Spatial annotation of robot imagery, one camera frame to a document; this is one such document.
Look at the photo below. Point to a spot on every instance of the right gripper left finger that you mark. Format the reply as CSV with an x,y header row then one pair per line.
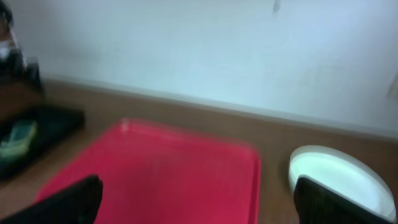
x,y
78,204

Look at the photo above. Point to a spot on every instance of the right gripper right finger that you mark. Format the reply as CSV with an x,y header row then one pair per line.
x,y
316,204

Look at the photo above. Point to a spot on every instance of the white plate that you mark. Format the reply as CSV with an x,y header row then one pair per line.
x,y
344,175

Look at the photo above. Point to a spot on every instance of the green yellow sponge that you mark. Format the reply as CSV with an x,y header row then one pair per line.
x,y
16,144

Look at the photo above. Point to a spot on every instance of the red plastic tray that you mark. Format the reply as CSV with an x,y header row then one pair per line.
x,y
154,174

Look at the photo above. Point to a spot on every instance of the black plastic tray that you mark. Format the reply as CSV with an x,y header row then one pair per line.
x,y
55,123

